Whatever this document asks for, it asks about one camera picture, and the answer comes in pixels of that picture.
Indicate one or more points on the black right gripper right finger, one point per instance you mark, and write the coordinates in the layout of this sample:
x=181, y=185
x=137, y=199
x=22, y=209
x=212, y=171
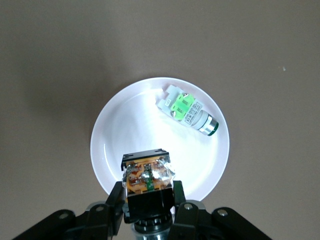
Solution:
x=190, y=220

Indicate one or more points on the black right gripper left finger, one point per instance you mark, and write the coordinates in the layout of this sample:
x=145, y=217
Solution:
x=100, y=220

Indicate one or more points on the black orange push-button switch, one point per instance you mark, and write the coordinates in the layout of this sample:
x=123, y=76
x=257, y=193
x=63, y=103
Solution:
x=147, y=180

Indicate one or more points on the pink round plate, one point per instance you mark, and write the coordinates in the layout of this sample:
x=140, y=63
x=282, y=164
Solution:
x=130, y=130

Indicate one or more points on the brown table mat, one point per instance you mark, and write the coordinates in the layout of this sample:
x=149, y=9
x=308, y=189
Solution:
x=50, y=75

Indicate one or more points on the white green push-button switch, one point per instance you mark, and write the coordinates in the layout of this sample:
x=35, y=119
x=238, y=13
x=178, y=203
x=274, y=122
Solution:
x=183, y=107

